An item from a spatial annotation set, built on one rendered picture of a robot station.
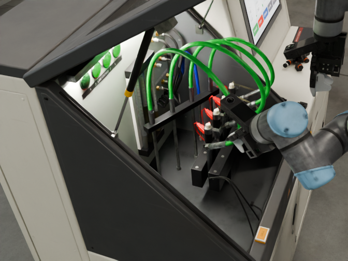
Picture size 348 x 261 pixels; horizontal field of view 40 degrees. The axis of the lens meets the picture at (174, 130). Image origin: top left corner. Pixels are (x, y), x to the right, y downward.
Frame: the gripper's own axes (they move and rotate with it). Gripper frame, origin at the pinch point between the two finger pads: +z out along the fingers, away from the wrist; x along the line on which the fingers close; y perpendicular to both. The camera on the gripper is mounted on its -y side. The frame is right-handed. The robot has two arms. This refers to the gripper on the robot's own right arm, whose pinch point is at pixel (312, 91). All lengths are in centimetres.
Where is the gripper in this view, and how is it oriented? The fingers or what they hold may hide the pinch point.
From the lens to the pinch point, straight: 147.3
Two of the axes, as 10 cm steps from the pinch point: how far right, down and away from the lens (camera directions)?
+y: 9.1, 1.9, -3.6
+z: 0.9, 7.8, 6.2
